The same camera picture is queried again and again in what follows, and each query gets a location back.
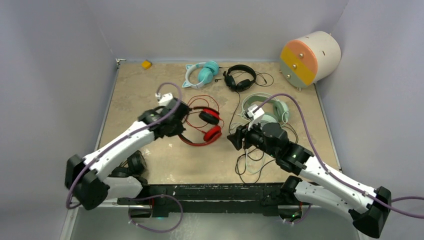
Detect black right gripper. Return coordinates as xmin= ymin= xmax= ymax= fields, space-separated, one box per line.
xmin=227 ymin=117 xmax=279 ymax=159

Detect red headphones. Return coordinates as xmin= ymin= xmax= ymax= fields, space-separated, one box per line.
xmin=178 ymin=94 xmax=225 ymax=147

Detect small black headphones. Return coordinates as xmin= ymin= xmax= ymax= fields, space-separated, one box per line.
xmin=214 ymin=63 xmax=276 ymax=133

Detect black blue gaming headphones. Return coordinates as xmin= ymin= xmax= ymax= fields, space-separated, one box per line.
xmin=109 ymin=150 xmax=147 ymax=179

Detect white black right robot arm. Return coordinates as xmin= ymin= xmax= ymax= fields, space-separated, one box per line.
xmin=227 ymin=123 xmax=392 ymax=239

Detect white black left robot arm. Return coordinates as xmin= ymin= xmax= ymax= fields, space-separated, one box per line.
xmin=64 ymin=97 xmax=191 ymax=210

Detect mint green headphones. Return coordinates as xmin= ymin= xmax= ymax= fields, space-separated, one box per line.
xmin=230 ymin=92 xmax=299 ymax=176

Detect teal cat ear headphones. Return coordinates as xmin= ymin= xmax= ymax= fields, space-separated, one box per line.
xmin=181 ymin=60 xmax=220 ymax=89

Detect small yellow block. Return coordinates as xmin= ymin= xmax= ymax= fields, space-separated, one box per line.
xmin=140 ymin=60 xmax=153 ymax=70

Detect round pastel drawer box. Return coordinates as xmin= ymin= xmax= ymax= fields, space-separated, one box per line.
xmin=279 ymin=31 xmax=342 ymax=89

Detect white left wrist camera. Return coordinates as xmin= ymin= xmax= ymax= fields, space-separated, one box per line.
xmin=155 ymin=92 xmax=174 ymax=107

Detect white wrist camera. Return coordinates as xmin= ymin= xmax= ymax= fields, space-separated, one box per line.
xmin=155 ymin=92 xmax=174 ymax=107
xmin=245 ymin=104 xmax=265 ymax=130

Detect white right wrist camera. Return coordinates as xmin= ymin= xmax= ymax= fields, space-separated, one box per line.
xmin=245 ymin=104 xmax=265 ymax=130

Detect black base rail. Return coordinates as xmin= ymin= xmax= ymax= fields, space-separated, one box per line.
xmin=117 ymin=182 xmax=309 ymax=220

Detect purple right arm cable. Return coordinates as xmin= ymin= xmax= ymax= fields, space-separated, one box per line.
xmin=253 ymin=93 xmax=424 ymax=220

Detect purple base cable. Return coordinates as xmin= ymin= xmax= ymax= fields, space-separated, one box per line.
xmin=128 ymin=193 xmax=185 ymax=233

